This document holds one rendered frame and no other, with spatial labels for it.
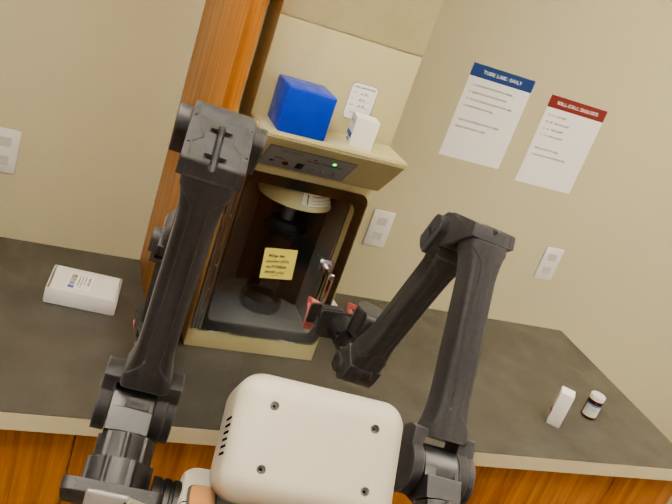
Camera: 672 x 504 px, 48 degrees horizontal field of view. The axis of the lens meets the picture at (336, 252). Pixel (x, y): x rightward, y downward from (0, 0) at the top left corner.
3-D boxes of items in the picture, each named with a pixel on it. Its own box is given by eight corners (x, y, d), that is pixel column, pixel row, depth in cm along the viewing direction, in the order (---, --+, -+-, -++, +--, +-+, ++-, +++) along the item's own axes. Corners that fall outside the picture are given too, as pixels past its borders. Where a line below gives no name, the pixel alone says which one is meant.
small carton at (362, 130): (344, 137, 159) (354, 110, 156) (367, 144, 160) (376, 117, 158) (347, 144, 154) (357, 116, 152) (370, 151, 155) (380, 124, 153)
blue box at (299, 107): (266, 115, 154) (279, 73, 151) (311, 127, 158) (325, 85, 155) (276, 130, 145) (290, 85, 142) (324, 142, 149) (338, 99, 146)
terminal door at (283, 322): (191, 327, 172) (239, 166, 158) (315, 344, 183) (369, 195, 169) (192, 329, 171) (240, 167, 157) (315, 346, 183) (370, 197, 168)
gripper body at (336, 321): (321, 305, 159) (330, 325, 153) (364, 312, 163) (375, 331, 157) (311, 331, 161) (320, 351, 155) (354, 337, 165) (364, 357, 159)
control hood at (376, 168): (237, 155, 157) (250, 110, 153) (375, 187, 169) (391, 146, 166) (246, 175, 147) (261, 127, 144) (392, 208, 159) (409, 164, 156)
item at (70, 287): (52, 278, 181) (55, 263, 180) (119, 292, 186) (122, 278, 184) (42, 302, 171) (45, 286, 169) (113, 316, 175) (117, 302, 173)
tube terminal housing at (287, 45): (172, 291, 195) (255, -7, 167) (289, 309, 207) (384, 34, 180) (182, 344, 174) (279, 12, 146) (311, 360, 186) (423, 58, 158)
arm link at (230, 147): (174, 123, 80) (265, 152, 82) (187, 90, 92) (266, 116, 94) (84, 440, 97) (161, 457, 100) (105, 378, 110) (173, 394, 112)
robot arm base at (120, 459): (59, 486, 87) (161, 507, 90) (80, 419, 91) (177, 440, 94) (59, 500, 94) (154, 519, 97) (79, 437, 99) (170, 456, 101)
